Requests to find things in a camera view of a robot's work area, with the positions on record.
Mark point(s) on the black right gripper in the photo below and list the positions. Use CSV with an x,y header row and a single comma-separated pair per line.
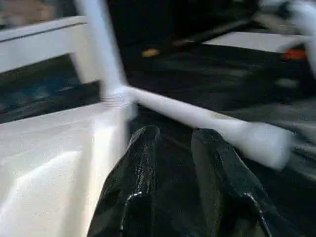
x,y
293,55

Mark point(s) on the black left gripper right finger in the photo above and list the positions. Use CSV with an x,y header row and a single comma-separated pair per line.
x,y
222,192

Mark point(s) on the white sheet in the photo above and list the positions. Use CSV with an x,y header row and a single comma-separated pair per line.
x,y
247,40

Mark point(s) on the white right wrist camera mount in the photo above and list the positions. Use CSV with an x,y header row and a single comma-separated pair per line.
x,y
301,14

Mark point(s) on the small yellow box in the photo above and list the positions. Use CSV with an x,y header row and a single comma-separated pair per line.
x,y
150,52

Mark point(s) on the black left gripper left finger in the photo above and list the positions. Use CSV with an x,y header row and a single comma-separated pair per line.
x,y
128,192

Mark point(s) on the white plastic table top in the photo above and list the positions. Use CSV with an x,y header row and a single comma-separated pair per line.
x,y
49,148

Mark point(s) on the dark long rod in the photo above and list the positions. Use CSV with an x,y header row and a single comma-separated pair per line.
x,y
209,32

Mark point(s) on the white plastic table leg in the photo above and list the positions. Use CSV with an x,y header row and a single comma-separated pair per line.
x,y
103,49
197,116

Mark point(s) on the white cabinet with glass doors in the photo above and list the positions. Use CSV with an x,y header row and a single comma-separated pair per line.
x,y
37,42

